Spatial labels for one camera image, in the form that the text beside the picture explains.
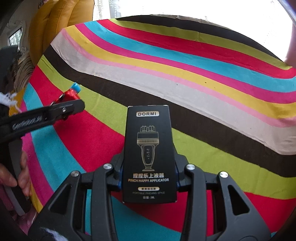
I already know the black printed box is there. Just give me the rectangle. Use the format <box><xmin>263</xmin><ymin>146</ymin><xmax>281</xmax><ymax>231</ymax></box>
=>
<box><xmin>122</xmin><ymin>105</ymin><xmax>177</xmax><ymax>204</ymax></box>

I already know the red toy car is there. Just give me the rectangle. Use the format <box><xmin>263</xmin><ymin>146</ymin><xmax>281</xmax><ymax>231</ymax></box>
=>
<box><xmin>51</xmin><ymin>82</ymin><xmax>81</xmax><ymax>105</ymax></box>

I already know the striped colourful cloth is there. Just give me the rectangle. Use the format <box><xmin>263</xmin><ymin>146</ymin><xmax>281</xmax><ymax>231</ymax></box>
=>
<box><xmin>21</xmin><ymin>16</ymin><xmax>295</xmax><ymax>240</ymax></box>

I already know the pink curtain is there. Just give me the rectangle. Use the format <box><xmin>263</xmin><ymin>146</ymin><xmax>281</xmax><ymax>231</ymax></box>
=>
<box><xmin>285</xmin><ymin>24</ymin><xmax>296</xmax><ymax>68</ymax></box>

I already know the yellow sofa cushion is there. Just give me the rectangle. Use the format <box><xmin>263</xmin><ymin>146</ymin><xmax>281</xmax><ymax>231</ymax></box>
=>
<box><xmin>28</xmin><ymin>0</ymin><xmax>94</xmax><ymax>66</ymax></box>

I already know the window with grille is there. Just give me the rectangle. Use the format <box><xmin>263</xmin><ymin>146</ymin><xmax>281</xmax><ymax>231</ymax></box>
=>
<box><xmin>9</xmin><ymin>27</ymin><xmax>23</xmax><ymax>46</ymax></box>

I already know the person's left hand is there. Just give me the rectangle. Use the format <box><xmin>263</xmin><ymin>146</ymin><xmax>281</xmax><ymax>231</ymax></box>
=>
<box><xmin>0</xmin><ymin>151</ymin><xmax>32</xmax><ymax>197</ymax></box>

